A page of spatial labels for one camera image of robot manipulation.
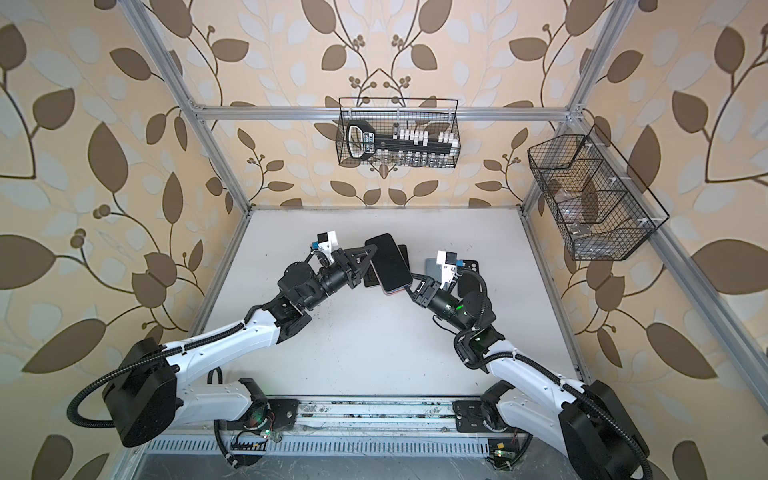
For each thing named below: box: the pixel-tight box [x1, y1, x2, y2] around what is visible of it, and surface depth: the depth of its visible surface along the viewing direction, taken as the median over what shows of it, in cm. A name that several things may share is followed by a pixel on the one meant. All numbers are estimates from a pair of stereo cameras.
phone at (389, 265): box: [364, 233, 413, 295], surface depth 68 cm
